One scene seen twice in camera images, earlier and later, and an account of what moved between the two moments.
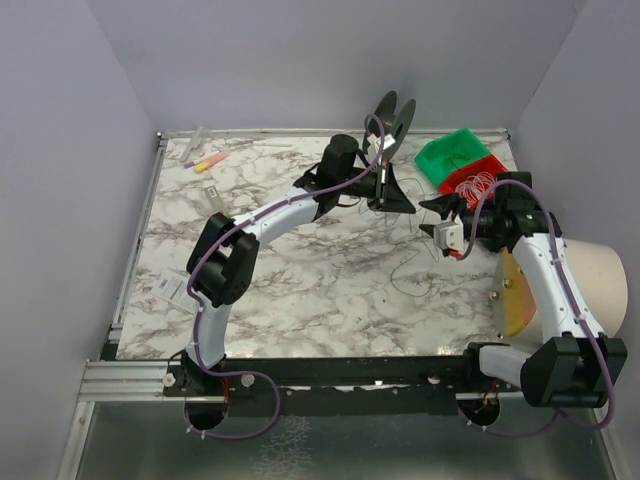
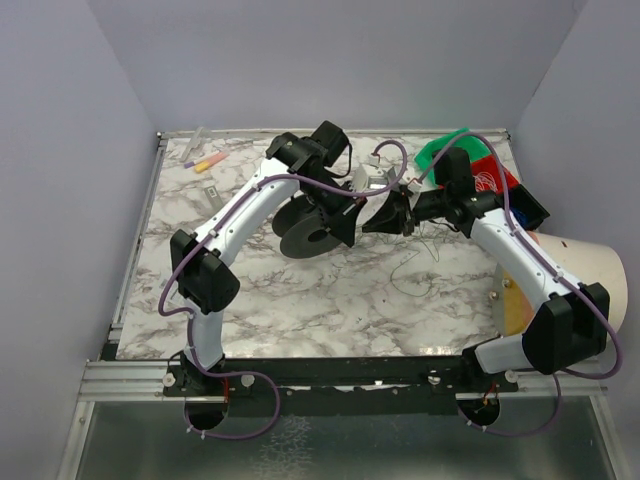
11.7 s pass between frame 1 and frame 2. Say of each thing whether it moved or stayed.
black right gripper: moved
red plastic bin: stayed
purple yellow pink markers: stayed
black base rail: stayed
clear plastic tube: stayed
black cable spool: moved
